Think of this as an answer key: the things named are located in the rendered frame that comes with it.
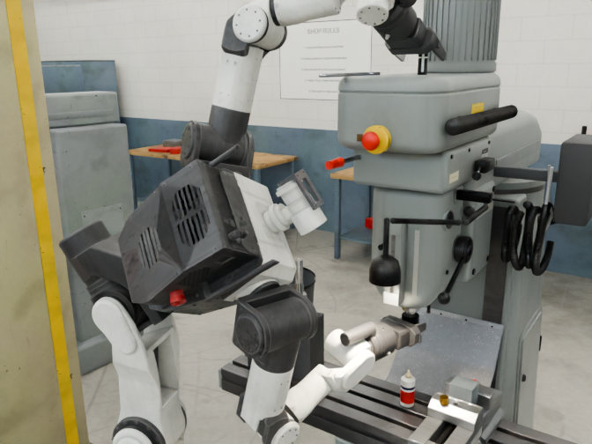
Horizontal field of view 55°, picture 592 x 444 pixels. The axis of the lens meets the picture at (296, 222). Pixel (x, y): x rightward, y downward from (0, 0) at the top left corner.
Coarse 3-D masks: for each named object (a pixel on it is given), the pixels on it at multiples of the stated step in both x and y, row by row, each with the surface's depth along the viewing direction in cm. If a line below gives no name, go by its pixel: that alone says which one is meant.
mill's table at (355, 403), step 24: (240, 360) 189; (240, 384) 182; (360, 384) 174; (384, 384) 174; (336, 408) 162; (360, 408) 163; (384, 408) 162; (408, 408) 162; (336, 432) 162; (360, 432) 158; (384, 432) 152; (408, 432) 151; (504, 432) 152; (528, 432) 151
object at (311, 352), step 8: (320, 320) 177; (320, 328) 178; (320, 336) 179; (304, 344) 172; (312, 344) 173; (320, 344) 180; (304, 352) 173; (312, 352) 173; (320, 352) 180; (248, 360) 182; (296, 360) 175; (304, 360) 173; (312, 360) 174; (320, 360) 181; (248, 368) 183; (296, 368) 175; (304, 368) 174; (312, 368) 175; (296, 376) 176; (304, 376) 175
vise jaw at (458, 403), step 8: (432, 400) 147; (448, 400) 146; (456, 400) 146; (432, 408) 146; (440, 408) 145; (448, 408) 144; (456, 408) 143; (464, 408) 143; (472, 408) 143; (480, 408) 143; (432, 416) 146; (440, 416) 144; (448, 416) 143; (456, 416) 142; (464, 416) 141; (472, 416) 140; (480, 416) 142; (456, 424) 142; (464, 424) 141; (472, 424) 139
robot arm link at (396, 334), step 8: (384, 320) 151; (392, 320) 151; (400, 320) 150; (376, 328) 142; (384, 328) 143; (392, 328) 146; (400, 328) 146; (408, 328) 146; (416, 328) 147; (384, 336) 141; (392, 336) 143; (400, 336) 144; (408, 336) 146; (416, 336) 146; (392, 344) 142; (400, 344) 145; (408, 344) 147; (392, 352) 145
